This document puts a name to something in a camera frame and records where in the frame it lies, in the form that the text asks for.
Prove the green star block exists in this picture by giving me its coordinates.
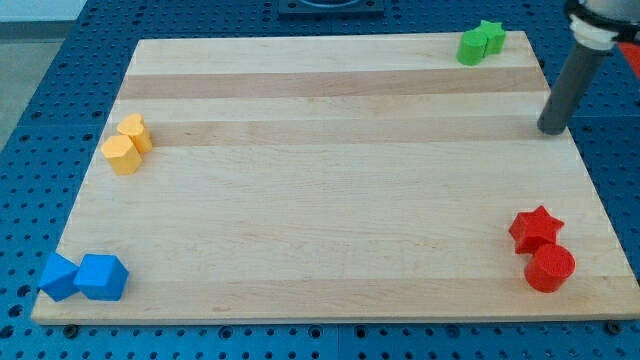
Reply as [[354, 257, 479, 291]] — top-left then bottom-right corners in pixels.
[[477, 20, 506, 56]]

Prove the light wooden board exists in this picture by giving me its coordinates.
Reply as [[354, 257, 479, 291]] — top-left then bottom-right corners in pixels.
[[32, 31, 639, 325]]

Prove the yellow pentagon block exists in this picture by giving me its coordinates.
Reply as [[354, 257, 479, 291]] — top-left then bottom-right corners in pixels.
[[101, 135, 143, 175]]

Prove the red circle block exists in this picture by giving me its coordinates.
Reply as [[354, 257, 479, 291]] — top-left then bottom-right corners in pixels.
[[524, 244, 576, 293]]

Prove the yellow heart block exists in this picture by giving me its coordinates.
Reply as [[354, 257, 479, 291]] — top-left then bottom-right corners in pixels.
[[117, 113, 153, 154]]

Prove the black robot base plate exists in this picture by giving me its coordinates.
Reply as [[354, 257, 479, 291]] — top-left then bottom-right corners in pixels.
[[276, 0, 385, 17]]

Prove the blue cube block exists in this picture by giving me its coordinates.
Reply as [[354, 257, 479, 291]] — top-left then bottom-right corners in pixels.
[[38, 253, 79, 302]]

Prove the green circle block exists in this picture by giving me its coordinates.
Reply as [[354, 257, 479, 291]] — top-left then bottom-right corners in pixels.
[[456, 30, 488, 66]]

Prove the red star block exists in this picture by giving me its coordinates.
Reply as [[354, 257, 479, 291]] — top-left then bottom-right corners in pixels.
[[508, 205, 565, 254]]

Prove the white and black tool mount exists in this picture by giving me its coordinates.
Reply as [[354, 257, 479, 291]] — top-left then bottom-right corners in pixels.
[[564, 0, 639, 51]]

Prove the blue pentagon block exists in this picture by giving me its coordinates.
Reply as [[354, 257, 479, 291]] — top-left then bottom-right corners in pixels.
[[73, 254, 129, 301]]

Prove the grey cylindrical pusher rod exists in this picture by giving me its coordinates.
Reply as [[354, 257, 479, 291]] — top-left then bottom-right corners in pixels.
[[537, 42, 609, 135]]

